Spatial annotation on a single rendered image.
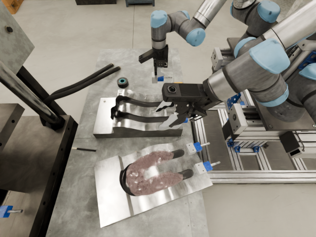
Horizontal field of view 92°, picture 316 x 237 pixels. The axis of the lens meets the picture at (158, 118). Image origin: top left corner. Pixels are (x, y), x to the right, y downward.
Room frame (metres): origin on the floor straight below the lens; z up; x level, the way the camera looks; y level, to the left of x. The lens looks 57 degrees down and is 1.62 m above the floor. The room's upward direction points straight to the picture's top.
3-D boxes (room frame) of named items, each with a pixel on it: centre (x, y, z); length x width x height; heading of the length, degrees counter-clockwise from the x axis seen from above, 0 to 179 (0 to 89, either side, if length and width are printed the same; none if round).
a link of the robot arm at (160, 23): (0.76, -0.01, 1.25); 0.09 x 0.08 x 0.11; 119
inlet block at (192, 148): (0.31, -0.22, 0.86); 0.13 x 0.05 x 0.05; 109
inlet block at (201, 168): (0.21, -0.25, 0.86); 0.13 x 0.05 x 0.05; 109
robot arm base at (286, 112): (0.43, -0.59, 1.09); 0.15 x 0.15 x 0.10
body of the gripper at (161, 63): (0.75, -0.01, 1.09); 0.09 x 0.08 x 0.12; 91
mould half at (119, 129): (0.52, 0.12, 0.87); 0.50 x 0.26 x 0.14; 92
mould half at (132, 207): (0.16, 0.02, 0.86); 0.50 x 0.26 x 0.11; 109
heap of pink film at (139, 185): (0.17, 0.02, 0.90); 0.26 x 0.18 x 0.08; 109
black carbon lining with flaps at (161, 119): (0.51, 0.10, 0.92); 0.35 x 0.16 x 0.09; 92
